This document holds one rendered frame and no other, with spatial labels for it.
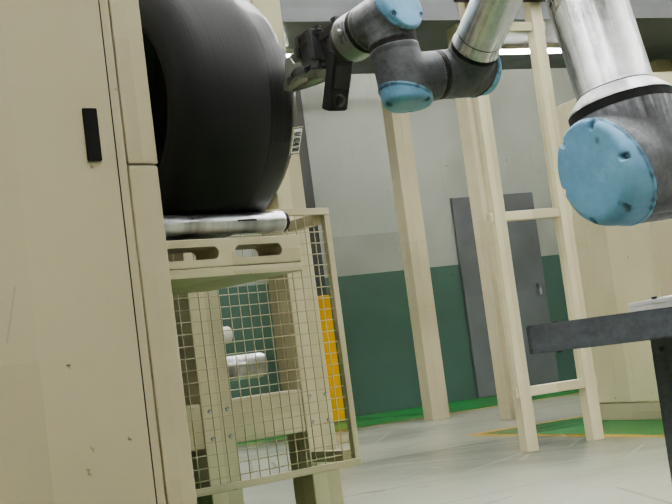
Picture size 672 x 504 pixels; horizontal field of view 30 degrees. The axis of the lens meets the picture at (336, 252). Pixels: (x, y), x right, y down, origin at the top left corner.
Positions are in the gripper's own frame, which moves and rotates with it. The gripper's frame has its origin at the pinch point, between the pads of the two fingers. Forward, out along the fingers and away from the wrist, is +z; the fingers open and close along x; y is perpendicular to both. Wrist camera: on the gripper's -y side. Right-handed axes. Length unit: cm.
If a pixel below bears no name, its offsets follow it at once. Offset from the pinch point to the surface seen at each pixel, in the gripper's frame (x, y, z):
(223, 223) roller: 5.8, -20.7, 23.3
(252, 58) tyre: 1.4, 10.0, 8.1
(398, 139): -533, 184, 532
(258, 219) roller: -3.2, -20.1, 23.3
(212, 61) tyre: 11.4, 8.9, 8.3
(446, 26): -498, 231, 419
